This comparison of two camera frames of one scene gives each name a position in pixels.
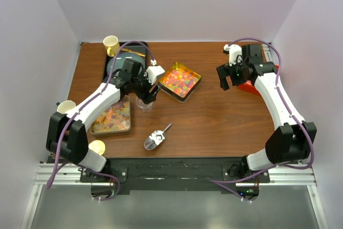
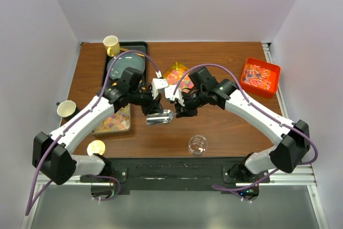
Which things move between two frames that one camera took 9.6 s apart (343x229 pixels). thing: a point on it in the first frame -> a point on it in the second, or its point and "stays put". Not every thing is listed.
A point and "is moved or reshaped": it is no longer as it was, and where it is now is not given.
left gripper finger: (145, 96) -> (147, 110)
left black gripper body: (141, 85) -> (143, 98)
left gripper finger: (153, 95) -> (157, 108)
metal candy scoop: (155, 138) -> (157, 118)
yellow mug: (111, 43) stays put
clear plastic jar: (144, 107) is moved or reshaped
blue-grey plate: (120, 58) stays put
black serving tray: (139, 47) stays put
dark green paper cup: (65, 105) stays put
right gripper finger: (224, 83) -> (181, 112)
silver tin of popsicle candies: (117, 119) stays put
